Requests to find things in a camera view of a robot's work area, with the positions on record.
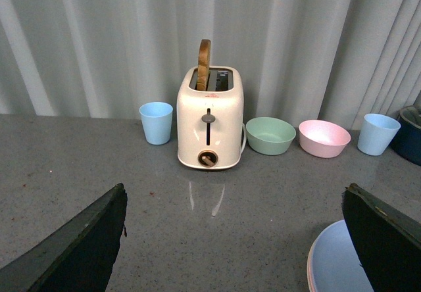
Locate dark blue saucepan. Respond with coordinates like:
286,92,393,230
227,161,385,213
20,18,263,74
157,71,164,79
389,116,421,166

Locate white toaster cable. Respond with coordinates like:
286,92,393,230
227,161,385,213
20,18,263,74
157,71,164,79
239,122,247,155

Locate light blue cup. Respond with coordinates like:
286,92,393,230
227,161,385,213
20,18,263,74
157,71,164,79
357,113,401,156
139,102,173,145

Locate pink bowl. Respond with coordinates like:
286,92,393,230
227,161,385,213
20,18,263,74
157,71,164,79
299,120,351,158

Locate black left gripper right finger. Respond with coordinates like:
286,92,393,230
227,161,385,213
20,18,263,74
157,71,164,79
341,183,420,291

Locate grey curtain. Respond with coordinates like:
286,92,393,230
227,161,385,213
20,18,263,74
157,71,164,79
1,0,420,130

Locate slice of brown bread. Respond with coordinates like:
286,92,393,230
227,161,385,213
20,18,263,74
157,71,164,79
196,39,211,91

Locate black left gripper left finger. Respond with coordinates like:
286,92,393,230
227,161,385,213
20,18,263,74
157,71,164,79
1,183,128,291

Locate glass lid with blue knob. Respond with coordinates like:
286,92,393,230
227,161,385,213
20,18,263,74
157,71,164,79
399,105,420,129

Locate light blue plate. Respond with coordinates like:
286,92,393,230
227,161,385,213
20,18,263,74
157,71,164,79
312,220,373,291

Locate green bowl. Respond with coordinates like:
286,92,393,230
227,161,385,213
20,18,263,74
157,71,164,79
245,117,296,156

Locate cream toaster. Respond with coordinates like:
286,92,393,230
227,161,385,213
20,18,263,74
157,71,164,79
176,66,247,170

